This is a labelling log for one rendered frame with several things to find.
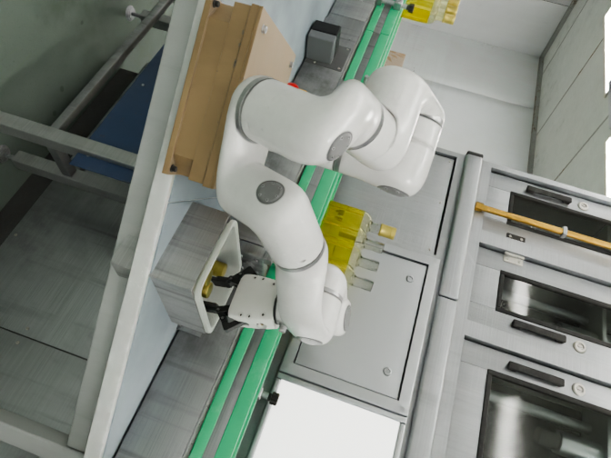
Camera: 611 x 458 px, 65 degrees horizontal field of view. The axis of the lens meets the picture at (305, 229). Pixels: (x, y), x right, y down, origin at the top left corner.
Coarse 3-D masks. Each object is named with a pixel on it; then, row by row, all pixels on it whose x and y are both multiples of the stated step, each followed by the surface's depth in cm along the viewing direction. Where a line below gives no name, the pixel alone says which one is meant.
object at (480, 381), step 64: (384, 192) 158; (448, 192) 160; (512, 192) 162; (576, 192) 162; (448, 256) 143; (512, 256) 149; (576, 256) 151; (448, 320) 132; (512, 320) 138; (576, 320) 139; (448, 384) 125; (512, 384) 128; (576, 384) 128; (448, 448) 118; (512, 448) 120; (576, 448) 121
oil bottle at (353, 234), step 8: (328, 224) 128; (336, 224) 128; (344, 224) 128; (328, 232) 126; (336, 232) 126; (344, 232) 127; (352, 232) 127; (360, 232) 127; (344, 240) 126; (352, 240) 125; (360, 240) 126; (360, 248) 127
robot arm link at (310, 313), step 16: (320, 256) 69; (288, 272) 70; (304, 272) 69; (320, 272) 71; (288, 288) 72; (304, 288) 71; (320, 288) 72; (288, 304) 73; (304, 304) 72; (320, 304) 73; (336, 304) 81; (288, 320) 75; (304, 320) 74; (320, 320) 74; (336, 320) 81; (304, 336) 78; (320, 336) 77
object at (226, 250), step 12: (228, 228) 89; (228, 240) 97; (216, 252) 86; (228, 252) 102; (228, 264) 107; (240, 264) 106; (204, 276) 83; (216, 276) 106; (228, 276) 107; (216, 288) 105; (228, 288) 105; (204, 300) 103; (216, 300) 104; (204, 312) 89; (204, 324) 95
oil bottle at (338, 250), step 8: (328, 240) 125; (336, 240) 125; (328, 248) 124; (336, 248) 124; (344, 248) 124; (352, 248) 124; (328, 256) 123; (336, 256) 123; (344, 256) 123; (352, 256) 123; (360, 256) 124; (352, 264) 123
